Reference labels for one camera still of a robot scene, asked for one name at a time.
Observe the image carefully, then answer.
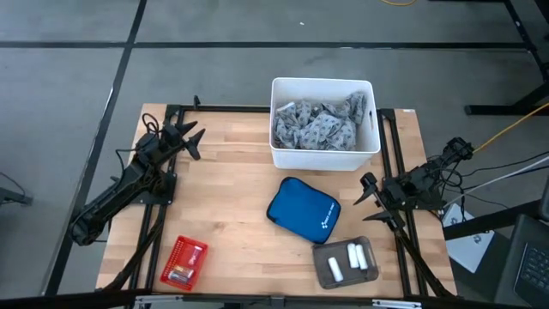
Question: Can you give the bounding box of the white plastic storage bin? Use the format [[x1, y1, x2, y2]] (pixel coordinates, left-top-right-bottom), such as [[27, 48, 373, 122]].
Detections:
[[268, 76, 382, 172]]

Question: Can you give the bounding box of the grey diamond-patterned cloth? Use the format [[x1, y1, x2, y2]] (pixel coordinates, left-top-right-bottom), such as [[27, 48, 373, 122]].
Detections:
[[272, 91, 369, 152]]

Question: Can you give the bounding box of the black aluminium table frame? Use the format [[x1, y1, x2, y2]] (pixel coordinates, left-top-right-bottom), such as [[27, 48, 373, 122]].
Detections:
[[96, 94, 458, 300]]

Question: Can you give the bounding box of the black desk leg frame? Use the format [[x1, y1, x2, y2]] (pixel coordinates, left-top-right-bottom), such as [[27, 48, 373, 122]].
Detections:
[[464, 0, 549, 117]]

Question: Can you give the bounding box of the white gauze roll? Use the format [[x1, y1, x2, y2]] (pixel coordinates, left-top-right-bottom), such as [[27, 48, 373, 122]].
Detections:
[[346, 242, 361, 270], [355, 243, 371, 271]]

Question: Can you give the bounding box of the black floor cable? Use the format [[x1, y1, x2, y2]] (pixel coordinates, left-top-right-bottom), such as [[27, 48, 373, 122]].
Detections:
[[461, 149, 549, 178]]

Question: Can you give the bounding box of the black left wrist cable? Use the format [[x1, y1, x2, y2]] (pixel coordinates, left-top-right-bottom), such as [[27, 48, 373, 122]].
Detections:
[[115, 112, 161, 173]]

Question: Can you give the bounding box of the black desk crossbar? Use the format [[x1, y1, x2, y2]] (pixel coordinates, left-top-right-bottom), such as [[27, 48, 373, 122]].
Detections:
[[443, 198, 542, 241]]

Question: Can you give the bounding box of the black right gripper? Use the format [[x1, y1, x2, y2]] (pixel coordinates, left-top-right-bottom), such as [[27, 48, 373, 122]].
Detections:
[[353, 171, 407, 233]]

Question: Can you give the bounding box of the red mesh basket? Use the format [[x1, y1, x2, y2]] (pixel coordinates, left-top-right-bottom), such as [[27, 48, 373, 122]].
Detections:
[[159, 234, 210, 293]]

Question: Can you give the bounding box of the blue first aid pouch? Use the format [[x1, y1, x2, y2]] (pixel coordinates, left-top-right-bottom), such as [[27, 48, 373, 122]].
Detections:
[[265, 176, 342, 245]]

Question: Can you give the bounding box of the grey white floor cable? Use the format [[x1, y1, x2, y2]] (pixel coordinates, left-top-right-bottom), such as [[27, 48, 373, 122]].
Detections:
[[444, 155, 549, 209]]

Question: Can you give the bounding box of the black laptop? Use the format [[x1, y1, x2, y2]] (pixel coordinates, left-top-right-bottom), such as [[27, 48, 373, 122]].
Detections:
[[495, 213, 549, 308]]

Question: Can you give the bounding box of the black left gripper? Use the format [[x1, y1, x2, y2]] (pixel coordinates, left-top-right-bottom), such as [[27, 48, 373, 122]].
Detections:
[[160, 121, 207, 161]]

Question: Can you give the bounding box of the black silver camera mount bar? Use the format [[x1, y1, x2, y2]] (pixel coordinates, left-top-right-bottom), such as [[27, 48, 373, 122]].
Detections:
[[0, 289, 549, 309]]

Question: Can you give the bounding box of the black chair base leg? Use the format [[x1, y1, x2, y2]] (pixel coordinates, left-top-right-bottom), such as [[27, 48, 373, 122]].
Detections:
[[0, 186, 34, 208]]

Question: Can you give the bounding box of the white device box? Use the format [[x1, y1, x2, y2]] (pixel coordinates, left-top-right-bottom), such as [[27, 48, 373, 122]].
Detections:
[[440, 203, 496, 275]]

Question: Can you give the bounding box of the white plastic cylinder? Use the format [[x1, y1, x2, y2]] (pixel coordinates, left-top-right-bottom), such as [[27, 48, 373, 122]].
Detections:
[[327, 256, 345, 284]]

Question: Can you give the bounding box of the grey translucent tray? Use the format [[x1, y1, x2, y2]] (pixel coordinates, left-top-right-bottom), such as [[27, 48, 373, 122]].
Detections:
[[311, 234, 381, 291]]

